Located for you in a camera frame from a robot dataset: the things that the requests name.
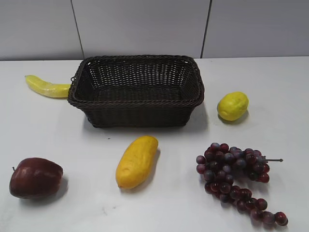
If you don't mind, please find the yellow banana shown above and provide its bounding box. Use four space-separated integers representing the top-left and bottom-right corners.
25 75 70 99

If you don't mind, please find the purple grape bunch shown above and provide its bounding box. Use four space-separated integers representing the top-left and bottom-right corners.
196 143 288 227

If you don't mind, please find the orange yellow mango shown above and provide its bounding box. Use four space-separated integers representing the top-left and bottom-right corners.
115 136 158 189

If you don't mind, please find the yellow lemon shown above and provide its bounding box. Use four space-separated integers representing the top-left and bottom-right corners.
217 91 249 121

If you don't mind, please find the dark red apple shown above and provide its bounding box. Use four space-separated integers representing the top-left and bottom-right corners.
9 158 63 199

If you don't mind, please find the black wicker basket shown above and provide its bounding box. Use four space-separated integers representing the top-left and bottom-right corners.
68 55 205 128

